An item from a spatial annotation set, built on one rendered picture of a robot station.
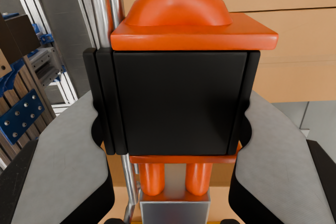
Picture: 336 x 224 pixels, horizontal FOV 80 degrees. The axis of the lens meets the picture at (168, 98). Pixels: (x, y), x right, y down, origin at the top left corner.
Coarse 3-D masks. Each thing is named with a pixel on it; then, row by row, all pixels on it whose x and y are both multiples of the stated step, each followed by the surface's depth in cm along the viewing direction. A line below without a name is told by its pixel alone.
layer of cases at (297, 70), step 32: (128, 0) 70; (224, 0) 70; (256, 0) 70; (288, 0) 70; (320, 0) 70; (288, 32) 76; (320, 32) 76; (288, 64) 82; (320, 64) 82; (288, 96) 91; (320, 96) 91
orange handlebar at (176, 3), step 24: (144, 0) 10; (168, 0) 9; (192, 0) 9; (216, 0) 10; (144, 24) 10; (168, 24) 10; (192, 24) 10; (216, 24) 10; (144, 168) 16; (192, 168) 16; (144, 192) 18; (192, 192) 17
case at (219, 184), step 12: (240, 144) 49; (108, 156) 46; (120, 168) 43; (216, 168) 43; (228, 168) 43; (120, 180) 41; (216, 180) 41; (228, 180) 41; (120, 192) 41; (216, 192) 41; (228, 192) 41; (120, 204) 43; (216, 204) 43; (228, 204) 43; (108, 216) 46; (120, 216) 46; (132, 216) 46; (216, 216) 46; (228, 216) 46
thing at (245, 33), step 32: (128, 32) 9; (160, 32) 9; (192, 32) 9; (224, 32) 9; (256, 32) 9; (128, 64) 9; (160, 64) 9; (192, 64) 9; (224, 64) 9; (256, 64) 9; (128, 96) 10; (160, 96) 10; (192, 96) 10; (224, 96) 10; (128, 128) 11; (160, 128) 11; (192, 128) 11; (224, 128) 11; (160, 160) 13; (192, 160) 13; (224, 160) 13
